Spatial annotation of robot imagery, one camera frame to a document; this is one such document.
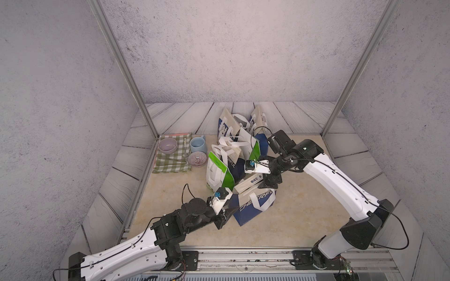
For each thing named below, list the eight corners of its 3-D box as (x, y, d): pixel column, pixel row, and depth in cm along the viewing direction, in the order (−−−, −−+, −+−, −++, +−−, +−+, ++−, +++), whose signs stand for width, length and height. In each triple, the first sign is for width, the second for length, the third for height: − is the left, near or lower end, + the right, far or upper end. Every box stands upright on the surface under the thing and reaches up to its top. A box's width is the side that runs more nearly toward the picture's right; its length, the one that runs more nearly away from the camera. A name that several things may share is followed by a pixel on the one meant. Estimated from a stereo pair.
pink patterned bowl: (188, 166, 105) (186, 162, 102) (190, 155, 111) (189, 151, 108) (205, 166, 105) (205, 162, 102) (207, 155, 111) (206, 151, 108)
